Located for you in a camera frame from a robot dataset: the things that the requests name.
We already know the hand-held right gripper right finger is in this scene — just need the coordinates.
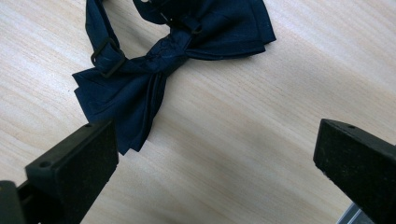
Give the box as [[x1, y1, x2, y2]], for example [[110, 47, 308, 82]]
[[313, 118, 396, 224]]

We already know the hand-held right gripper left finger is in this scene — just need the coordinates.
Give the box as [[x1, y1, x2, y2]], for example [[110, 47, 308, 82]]
[[17, 119, 120, 224]]

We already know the navy blue bow tie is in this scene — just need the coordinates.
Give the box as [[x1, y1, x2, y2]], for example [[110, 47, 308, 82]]
[[72, 0, 277, 156]]

